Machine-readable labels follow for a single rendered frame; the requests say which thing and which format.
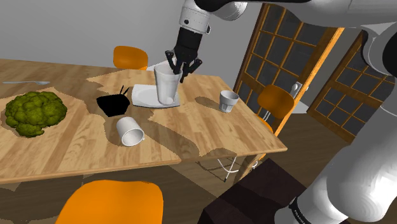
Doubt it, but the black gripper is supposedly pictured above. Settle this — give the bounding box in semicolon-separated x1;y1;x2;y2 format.
165;27;204;84

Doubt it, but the tall white cup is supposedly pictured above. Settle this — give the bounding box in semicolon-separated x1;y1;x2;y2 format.
153;63;183;106

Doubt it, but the white square plate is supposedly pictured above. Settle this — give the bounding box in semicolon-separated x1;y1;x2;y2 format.
131;83;181;109

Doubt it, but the grey ribbed cup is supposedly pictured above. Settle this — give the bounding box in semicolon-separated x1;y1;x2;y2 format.
218;90;240;114

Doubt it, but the wooden table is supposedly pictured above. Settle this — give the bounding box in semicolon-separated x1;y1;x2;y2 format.
0;58;288;193

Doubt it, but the black bowl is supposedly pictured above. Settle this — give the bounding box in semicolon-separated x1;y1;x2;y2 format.
95;85;131;118

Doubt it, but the white mug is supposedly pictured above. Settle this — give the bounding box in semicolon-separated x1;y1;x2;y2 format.
116;116;146;147

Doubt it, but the wooden glass-paned door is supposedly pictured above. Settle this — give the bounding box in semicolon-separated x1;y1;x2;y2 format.
232;3;345;137
306;30;397;144

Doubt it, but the dark robot stand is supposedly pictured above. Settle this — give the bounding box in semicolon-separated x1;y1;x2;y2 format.
197;157;351;224

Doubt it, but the silver spoon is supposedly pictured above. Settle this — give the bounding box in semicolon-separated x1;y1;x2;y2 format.
2;80;51;86

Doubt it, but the green broccoli head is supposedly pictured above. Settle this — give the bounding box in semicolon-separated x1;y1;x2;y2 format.
4;90;68;139

